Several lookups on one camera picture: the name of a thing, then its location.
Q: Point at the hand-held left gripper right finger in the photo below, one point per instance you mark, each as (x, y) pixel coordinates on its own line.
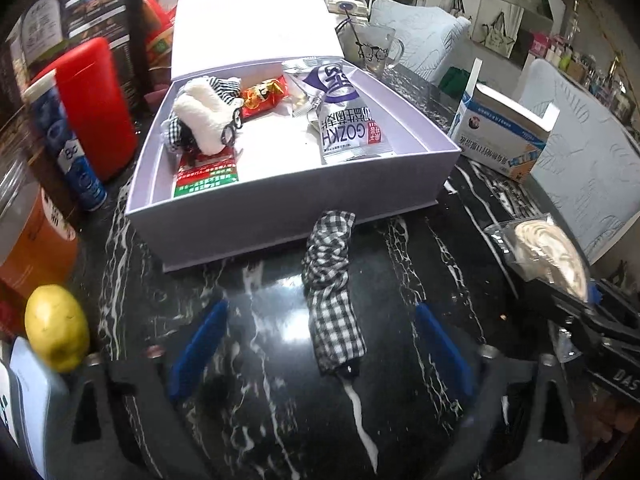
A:
(445, 355)

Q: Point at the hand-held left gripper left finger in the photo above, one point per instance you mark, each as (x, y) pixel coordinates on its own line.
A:
(200, 345)

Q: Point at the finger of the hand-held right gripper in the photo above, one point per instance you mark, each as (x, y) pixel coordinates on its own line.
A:
(597, 295)
(565, 310)

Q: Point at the packaged round pastry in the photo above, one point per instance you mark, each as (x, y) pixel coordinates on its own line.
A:
(550, 255)

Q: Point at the black white checkered cloth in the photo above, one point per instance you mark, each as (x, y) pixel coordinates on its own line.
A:
(330, 300)

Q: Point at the red snack packet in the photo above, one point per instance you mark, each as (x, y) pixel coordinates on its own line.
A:
(205, 170)

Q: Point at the white plush toy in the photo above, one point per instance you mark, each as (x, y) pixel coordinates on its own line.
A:
(205, 110)

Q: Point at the silver purple snack packet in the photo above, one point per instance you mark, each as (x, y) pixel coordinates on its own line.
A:
(345, 130)

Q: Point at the lavender cardboard box with lid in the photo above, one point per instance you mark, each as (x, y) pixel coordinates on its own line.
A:
(250, 25)

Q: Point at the white quilted chair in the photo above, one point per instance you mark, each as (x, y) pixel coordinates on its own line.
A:
(590, 160)
(425, 35)

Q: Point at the light blue device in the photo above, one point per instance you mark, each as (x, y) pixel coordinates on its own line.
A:
(35, 400)

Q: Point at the blue white mask box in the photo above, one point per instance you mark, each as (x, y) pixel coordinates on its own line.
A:
(500, 130)

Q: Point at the orange plastic tub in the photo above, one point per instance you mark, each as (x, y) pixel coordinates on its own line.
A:
(35, 240)

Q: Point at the group of cosmetic bottles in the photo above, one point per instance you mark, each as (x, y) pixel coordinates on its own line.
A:
(590, 70)

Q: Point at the blue tube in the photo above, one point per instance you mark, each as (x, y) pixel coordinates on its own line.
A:
(65, 145)

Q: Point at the red canister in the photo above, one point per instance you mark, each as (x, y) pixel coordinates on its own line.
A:
(95, 110)

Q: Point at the small red candy packet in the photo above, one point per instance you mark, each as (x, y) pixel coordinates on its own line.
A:
(262, 95)

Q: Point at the small clear plastic bag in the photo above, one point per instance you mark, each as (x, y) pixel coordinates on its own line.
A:
(300, 102)

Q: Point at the red green snack bag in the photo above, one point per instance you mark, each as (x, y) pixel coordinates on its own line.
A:
(160, 35)

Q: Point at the glass mug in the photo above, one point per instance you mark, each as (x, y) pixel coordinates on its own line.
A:
(367, 50)

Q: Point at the black foil pouch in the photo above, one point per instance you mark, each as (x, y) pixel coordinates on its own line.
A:
(105, 10)

